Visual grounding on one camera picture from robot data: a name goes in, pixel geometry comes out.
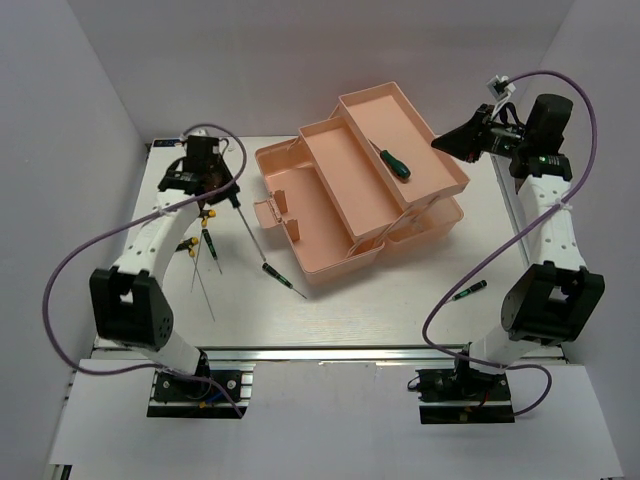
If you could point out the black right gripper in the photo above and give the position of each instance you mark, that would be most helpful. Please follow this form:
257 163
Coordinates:
467 140

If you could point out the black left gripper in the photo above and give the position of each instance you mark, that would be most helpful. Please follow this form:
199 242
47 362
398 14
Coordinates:
224 194

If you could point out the large green-handled screwdriver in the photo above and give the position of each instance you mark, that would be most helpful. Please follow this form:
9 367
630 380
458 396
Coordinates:
398 168

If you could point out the yellow-black T-handle hex key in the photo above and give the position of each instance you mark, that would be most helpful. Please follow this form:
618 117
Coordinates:
191 246
205 217

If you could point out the pink plastic toolbox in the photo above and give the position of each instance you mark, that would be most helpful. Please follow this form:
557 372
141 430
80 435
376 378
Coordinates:
339 205

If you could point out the small black-green precision screwdriver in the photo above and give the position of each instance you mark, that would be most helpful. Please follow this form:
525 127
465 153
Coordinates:
480 285

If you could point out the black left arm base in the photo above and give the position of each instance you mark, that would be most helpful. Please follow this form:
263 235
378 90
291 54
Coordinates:
174 398

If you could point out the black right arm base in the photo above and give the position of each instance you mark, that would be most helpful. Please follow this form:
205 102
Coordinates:
445 399

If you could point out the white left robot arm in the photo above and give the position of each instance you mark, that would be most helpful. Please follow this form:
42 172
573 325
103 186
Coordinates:
130 308

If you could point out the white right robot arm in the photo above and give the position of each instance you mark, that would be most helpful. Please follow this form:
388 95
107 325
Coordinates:
552 301

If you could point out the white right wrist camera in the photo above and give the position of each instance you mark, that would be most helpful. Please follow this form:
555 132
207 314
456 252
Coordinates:
501 88

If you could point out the front aluminium rail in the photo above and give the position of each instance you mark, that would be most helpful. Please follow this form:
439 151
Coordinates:
406 354

